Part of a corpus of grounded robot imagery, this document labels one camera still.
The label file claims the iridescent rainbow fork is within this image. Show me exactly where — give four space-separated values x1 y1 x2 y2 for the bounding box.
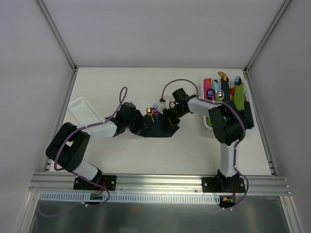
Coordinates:
153 103 159 123

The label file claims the dark navy paper napkin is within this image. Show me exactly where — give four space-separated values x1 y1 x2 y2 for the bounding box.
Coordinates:
138 113 180 138

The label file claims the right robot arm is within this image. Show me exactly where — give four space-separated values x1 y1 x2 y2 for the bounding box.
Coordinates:
162 88 245 192

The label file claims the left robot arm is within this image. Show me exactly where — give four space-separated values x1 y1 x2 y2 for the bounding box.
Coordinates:
46 102 147 189

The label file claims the pink napkin roll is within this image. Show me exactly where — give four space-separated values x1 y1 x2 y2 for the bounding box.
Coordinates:
203 78 212 99

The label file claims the light blue napkin roll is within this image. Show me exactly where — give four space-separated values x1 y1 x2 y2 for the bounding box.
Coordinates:
212 80 221 93

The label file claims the dark navy napkin roll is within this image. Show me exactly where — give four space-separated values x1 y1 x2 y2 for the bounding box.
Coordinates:
221 78 230 102

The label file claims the tall green napkin roll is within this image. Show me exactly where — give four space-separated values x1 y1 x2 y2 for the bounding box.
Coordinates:
233 84 244 111

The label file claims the black napkin roll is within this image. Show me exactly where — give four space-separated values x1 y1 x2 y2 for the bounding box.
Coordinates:
241 101 254 129

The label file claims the silver spoon in bin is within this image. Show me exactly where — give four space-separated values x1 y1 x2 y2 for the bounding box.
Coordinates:
215 89 225 102

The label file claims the blue fork in bin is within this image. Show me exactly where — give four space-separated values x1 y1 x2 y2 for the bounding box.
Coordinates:
234 76 242 85

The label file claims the large white storage bin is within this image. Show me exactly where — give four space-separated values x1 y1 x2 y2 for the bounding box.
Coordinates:
199 77 255 132

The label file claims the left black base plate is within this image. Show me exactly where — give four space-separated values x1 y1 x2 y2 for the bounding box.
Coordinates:
73 175 117 191

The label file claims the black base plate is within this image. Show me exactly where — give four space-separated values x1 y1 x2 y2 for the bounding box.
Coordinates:
201 176 246 194
73 175 117 191

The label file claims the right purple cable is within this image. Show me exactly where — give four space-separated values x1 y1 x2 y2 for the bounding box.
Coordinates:
159 79 250 209

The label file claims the purple cable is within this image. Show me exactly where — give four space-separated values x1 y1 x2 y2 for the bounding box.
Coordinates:
159 79 250 209
36 86 128 217

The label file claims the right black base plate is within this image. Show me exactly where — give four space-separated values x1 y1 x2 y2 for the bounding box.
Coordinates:
201 176 246 194

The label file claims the white slotted cable duct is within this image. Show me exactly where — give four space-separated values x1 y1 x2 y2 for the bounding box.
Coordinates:
39 192 221 205

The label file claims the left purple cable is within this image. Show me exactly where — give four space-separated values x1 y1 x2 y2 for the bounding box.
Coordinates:
36 86 128 217

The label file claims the aluminium mounting rail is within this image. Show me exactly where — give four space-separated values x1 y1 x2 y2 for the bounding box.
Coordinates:
29 172 292 196

